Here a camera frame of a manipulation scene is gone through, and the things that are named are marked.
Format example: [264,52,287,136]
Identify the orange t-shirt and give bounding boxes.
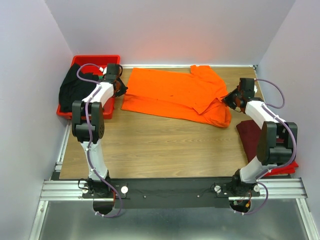
[121,65,232,128]

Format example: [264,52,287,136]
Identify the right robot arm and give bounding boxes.
[214,78,298,197]

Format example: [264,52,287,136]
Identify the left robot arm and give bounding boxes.
[72,63,128,197]

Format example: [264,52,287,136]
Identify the red plastic bin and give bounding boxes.
[56,55,121,120]

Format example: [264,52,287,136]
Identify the folded maroon t-shirt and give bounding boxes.
[236,119,286,166]

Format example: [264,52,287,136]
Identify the black t-shirt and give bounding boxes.
[58,63,96,113]

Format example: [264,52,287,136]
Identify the folded red t-shirt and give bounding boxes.
[263,161,299,177]

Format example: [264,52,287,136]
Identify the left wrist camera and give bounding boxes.
[99,67,107,75]

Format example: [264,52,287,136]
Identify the aluminium frame rail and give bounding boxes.
[29,64,320,240]

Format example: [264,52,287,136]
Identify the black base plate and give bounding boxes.
[80,177,262,212]

